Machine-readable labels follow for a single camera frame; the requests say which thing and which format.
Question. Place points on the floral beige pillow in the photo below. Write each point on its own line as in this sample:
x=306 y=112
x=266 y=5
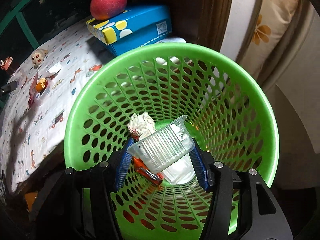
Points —
x=272 y=23

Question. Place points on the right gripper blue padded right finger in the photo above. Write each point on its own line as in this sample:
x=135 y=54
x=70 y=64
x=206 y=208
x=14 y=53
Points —
x=202 y=161

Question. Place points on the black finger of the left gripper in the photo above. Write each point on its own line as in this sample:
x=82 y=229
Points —
x=8 y=88

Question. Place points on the clear ribbed plastic cup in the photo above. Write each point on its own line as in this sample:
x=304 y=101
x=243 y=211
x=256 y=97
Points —
x=164 y=147

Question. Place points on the white cartoon print tablecloth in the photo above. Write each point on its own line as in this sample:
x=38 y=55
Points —
x=28 y=136

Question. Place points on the pink snack wrapper bag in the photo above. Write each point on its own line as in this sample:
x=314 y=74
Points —
x=32 y=91

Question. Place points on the orange peel piece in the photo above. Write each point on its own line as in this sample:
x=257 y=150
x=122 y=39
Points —
x=41 y=85

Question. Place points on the white red tissue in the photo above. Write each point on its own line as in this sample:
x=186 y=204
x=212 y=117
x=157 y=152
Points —
x=141 y=126

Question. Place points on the white round plastic lid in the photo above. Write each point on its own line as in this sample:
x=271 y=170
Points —
x=178 y=173

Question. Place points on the round berry yogurt lid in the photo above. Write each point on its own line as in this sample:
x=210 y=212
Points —
x=41 y=97

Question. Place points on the white foam piece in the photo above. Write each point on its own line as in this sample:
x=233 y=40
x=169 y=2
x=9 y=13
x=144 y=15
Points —
x=54 y=69

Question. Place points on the orange red snack wrapper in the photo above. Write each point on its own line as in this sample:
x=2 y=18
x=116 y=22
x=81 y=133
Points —
x=139 y=165

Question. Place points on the green perforated trash basket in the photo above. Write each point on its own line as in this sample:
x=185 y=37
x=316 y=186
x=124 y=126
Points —
x=172 y=97

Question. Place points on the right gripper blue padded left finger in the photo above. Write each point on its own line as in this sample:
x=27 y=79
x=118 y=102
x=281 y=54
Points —
x=122 y=164

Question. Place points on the small cream spotted toy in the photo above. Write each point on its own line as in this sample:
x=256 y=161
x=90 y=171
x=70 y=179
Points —
x=38 y=56

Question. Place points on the blue yellow tissue box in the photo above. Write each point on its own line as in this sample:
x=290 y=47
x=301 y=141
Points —
x=133 y=28

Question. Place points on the orange transparent water bottle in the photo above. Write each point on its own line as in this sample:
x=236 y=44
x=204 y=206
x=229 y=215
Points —
x=5 y=64

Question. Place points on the green window frame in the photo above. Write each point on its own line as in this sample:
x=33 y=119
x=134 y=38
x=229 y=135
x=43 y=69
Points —
x=17 y=14

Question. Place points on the red apple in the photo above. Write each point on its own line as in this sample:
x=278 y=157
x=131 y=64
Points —
x=105 y=9

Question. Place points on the clear small plastic cup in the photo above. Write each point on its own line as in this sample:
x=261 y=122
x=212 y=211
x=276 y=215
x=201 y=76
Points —
x=21 y=78

